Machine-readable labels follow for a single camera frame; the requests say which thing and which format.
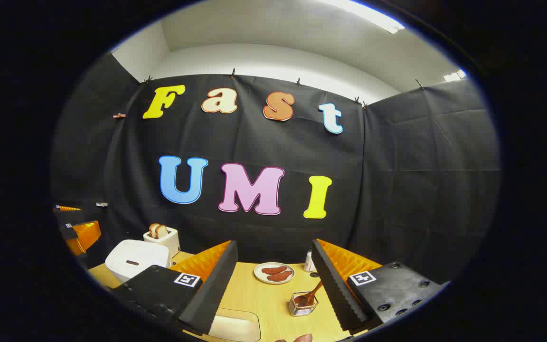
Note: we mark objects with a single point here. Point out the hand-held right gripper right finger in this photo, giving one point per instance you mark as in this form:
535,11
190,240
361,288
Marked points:
333,285

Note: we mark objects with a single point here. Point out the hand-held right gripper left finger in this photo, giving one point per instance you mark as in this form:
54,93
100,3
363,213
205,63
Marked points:
216,285

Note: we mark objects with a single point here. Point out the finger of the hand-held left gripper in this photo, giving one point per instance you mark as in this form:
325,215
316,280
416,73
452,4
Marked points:
86,235
71,216

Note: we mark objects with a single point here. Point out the brown wooden spoon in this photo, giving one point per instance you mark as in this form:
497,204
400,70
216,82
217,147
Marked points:
312,292

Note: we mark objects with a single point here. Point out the white rice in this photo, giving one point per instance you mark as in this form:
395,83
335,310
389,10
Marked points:
235,330

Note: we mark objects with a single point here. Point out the white rice cooker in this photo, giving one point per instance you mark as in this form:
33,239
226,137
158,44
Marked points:
136,256

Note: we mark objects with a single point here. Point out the clear bottle with pink label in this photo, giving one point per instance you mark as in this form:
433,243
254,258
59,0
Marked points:
308,263

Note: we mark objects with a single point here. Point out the clear plastic tray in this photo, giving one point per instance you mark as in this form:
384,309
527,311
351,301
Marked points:
235,312

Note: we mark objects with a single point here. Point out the white round plate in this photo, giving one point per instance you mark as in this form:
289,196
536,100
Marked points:
259,275

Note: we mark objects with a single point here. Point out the white toaster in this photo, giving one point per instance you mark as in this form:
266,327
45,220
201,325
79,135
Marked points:
171,243

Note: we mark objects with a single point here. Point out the toast bread slice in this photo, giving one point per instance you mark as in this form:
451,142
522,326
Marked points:
153,231
162,232

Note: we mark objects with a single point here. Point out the black backdrop cloth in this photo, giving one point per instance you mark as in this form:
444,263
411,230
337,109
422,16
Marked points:
397,190

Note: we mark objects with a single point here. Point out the ceiling light panel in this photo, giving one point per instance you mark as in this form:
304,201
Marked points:
454,76

